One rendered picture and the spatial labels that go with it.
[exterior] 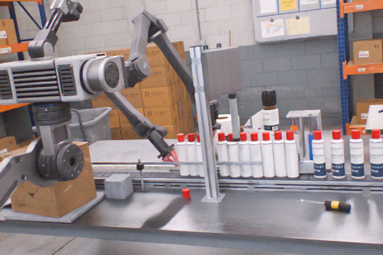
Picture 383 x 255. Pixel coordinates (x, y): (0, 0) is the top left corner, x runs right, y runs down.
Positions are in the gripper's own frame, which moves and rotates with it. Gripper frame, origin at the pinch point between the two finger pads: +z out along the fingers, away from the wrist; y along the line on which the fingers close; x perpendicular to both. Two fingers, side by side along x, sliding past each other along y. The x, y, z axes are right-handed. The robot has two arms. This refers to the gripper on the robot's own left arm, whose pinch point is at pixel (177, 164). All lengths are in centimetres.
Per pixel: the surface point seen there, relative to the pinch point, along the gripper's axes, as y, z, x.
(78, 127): 162, -85, 146
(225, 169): -2.5, 16.4, -18.5
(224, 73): -12, -16, -52
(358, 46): 363, 40, -76
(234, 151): -3.4, 12.5, -28.3
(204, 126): -17.0, -4.9, -31.6
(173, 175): -0.2, 2.7, 5.5
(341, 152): -3, 41, -64
